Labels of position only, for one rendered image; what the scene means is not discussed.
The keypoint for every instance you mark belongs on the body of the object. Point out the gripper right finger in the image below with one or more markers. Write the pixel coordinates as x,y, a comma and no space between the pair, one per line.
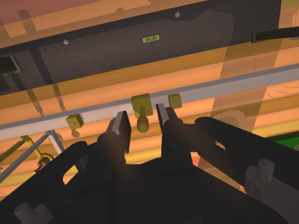
172,135

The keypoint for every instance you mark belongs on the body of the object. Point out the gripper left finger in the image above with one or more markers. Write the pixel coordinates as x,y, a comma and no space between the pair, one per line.
122,130

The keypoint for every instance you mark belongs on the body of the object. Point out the yellow poise with brown knob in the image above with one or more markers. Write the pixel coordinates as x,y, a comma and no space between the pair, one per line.
141,104

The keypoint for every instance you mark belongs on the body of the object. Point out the yellow knife block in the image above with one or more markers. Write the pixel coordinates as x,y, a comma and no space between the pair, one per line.
74,121
175,101

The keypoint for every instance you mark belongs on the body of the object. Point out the grey scale beam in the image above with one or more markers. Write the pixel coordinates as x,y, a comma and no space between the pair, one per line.
210,87

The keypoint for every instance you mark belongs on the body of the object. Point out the dark grey scale base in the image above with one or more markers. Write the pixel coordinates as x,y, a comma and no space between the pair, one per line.
116,58

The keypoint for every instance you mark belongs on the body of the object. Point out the yellow stirrup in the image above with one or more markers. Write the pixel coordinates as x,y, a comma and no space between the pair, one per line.
29,143

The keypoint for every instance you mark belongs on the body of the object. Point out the short grey bar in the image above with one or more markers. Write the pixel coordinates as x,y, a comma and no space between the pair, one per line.
56,142

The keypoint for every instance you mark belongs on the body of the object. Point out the green bubble level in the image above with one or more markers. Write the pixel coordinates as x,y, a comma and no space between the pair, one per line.
151,39

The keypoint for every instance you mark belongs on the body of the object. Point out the thin grey rod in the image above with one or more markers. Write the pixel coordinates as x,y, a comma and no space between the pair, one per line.
25,157

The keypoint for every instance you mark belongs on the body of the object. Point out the white hexagonal screw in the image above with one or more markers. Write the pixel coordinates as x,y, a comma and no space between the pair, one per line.
65,42
177,14

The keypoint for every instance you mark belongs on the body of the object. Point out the green tray with dark rim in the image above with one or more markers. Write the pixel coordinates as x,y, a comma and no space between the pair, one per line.
288,142

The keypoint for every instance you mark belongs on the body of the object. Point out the dark lever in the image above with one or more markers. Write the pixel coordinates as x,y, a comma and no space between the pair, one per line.
273,34

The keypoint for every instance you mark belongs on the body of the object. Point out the dark grey square frame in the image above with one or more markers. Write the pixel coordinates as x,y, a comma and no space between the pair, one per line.
14,64

